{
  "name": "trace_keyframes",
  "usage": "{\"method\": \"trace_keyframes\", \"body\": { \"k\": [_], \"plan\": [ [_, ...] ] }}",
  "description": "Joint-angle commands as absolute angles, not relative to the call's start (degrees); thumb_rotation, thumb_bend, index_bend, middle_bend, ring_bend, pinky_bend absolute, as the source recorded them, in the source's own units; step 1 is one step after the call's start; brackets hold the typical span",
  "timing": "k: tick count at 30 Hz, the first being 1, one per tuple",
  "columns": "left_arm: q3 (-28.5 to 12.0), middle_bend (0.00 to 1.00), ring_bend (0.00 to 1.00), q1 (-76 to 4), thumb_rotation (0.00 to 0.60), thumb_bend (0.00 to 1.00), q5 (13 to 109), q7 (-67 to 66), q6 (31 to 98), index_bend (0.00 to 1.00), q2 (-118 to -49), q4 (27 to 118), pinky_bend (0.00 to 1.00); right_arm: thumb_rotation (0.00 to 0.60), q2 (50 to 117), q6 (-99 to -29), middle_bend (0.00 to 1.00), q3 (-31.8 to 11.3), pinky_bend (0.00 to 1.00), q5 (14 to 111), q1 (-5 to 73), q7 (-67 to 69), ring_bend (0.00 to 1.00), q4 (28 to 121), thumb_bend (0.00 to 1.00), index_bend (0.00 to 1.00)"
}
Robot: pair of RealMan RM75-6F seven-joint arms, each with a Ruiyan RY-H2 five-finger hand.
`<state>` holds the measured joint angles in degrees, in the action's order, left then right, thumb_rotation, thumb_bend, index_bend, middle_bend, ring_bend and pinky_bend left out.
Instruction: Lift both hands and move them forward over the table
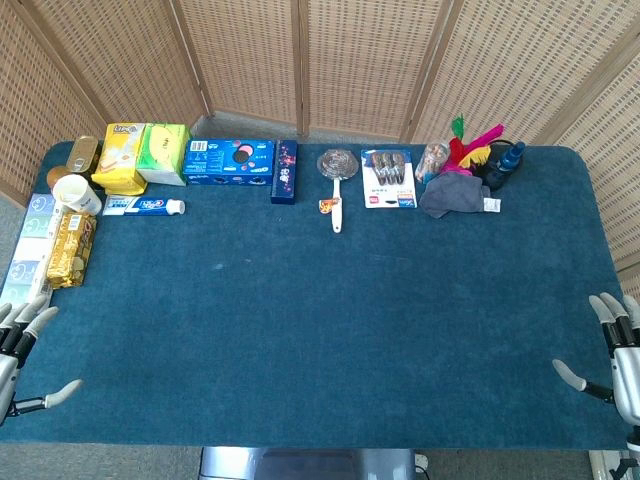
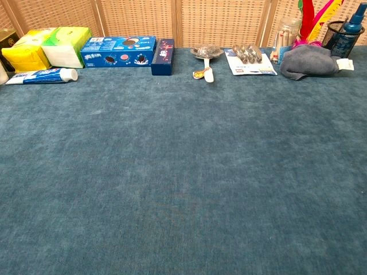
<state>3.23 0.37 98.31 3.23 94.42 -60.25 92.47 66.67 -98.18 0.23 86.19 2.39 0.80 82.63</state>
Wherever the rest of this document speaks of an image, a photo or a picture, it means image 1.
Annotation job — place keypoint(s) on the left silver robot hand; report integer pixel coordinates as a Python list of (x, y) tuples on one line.
[(9, 367)]

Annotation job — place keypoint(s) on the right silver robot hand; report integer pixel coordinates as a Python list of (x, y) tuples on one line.
[(625, 370)]

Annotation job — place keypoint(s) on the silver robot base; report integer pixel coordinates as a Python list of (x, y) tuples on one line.
[(307, 463)]

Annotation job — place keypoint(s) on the pastel tissue multipack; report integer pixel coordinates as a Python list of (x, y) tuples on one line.
[(27, 245)]

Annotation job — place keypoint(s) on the gold biscuit pack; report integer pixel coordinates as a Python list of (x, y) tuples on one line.
[(71, 248)]

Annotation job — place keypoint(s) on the white paper cup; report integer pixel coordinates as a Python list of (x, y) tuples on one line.
[(76, 195)]

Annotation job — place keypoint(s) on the brown round lid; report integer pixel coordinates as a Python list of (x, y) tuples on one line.
[(56, 176)]

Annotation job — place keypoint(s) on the blue white toothpaste tube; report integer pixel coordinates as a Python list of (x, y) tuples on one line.
[(142, 205)]

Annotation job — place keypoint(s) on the gold metal can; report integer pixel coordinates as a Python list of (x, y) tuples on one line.
[(83, 153)]

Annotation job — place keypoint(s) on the yellow chips bag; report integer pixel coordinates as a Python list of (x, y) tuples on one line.
[(120, 160)]

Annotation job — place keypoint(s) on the blue capped black bottle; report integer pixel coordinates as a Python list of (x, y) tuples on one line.
[(505, 162)]

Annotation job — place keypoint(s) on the grey cloth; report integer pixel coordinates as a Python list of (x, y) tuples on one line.
[(450, 196)]

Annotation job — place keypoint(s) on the green tissue box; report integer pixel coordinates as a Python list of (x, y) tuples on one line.
[(162, 152)]

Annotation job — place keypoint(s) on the colourful feather shuttlecock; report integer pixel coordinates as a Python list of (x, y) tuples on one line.
[(470, 147)]

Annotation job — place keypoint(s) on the clear plastic jar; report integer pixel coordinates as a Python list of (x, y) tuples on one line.
[(431, 161)]

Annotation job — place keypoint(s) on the blue cookie box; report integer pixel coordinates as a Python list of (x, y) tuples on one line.
[(229, 162)]

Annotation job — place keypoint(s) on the packaged spoon set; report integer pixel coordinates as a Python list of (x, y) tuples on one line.
[(388, 177)]

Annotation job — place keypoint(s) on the blue table cloth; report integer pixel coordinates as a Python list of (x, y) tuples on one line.
[(320, 310)]

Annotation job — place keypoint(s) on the dark blue slim box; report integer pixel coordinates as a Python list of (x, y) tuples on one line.
[(284, 172)]

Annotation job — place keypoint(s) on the woven bamboo folding screen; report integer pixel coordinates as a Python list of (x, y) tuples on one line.
[(320, 65)]

